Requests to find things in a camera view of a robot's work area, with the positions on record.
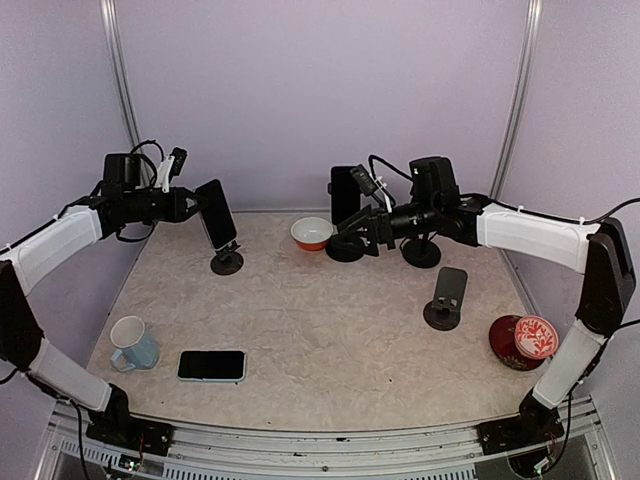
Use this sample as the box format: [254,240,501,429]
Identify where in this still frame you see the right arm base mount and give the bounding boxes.
[477,391,565,455]

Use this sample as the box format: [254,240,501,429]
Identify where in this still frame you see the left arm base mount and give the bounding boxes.
[86,384,174,457]

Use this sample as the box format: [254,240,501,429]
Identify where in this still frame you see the orange white bowl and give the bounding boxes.
[290,217,334,252]

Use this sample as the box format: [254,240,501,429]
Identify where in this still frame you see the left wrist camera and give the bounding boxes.
[154,147,187,193]

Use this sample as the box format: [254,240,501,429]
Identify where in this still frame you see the dark red saucer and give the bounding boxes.
[489,315,543,371]

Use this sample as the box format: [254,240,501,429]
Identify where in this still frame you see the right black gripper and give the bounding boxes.
[332,196,440,255]

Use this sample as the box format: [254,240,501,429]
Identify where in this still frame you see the blue cased bottom phone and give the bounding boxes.
[177,350,247,383]

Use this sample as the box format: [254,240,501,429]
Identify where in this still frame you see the right aluminium frame post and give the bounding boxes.
[489,0,543,199]

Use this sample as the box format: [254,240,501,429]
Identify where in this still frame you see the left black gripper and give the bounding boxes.
[124,185,208,222]

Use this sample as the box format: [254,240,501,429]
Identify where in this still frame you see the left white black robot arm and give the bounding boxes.
[1,147,207,445]

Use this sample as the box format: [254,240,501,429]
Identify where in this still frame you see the black teal phone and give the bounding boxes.
[328,166,361,226]

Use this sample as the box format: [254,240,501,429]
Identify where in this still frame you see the black pole phone stand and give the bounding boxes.
[400,233,442,269]
[324,182,366,262]

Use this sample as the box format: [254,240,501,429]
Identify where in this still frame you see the aluminium frame post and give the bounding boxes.
[489,0,543,199]
[98,0,164,221]

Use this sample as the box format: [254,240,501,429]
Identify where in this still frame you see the left aluminium frame post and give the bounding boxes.
[98,0,164,221]

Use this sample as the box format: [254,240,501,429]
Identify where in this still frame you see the red patterned bowl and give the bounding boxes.
[514,316,560,360]

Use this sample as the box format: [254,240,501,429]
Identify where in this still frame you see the light blue mug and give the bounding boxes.
[109,315,160,373]

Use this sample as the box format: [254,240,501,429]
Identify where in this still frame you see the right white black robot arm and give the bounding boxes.
[332,156,637,444]

